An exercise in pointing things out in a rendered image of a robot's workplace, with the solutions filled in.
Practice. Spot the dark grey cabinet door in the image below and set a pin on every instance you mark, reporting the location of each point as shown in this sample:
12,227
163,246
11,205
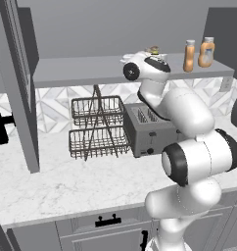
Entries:
226,36

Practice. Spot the black frame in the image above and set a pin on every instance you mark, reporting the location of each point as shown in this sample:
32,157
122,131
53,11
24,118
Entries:
0,127

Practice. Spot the grey drawer front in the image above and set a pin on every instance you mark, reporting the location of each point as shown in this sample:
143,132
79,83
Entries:
78,224

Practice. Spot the white wall outlet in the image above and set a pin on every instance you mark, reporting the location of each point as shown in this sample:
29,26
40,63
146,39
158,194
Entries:
225,84

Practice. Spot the grey cabinet shelf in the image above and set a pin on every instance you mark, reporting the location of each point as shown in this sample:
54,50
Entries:
91,70

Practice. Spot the brown-topped shaker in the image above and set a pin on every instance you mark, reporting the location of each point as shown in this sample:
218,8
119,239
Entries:
154,50

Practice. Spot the grey toaster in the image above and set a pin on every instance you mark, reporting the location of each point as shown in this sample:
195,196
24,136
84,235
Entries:
146,130

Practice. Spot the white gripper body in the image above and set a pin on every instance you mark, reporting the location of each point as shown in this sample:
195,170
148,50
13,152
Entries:
125,58

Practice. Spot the slim orange condiment bottle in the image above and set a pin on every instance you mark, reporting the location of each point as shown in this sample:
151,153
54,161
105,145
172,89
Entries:
189,57

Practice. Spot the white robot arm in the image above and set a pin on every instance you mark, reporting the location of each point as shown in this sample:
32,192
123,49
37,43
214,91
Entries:
189,157

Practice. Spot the grey cupboard door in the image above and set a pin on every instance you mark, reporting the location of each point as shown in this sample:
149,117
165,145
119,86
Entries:
104,240
218,225

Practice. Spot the wide orange condiment bottle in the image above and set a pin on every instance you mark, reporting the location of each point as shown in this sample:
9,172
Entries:
206,54

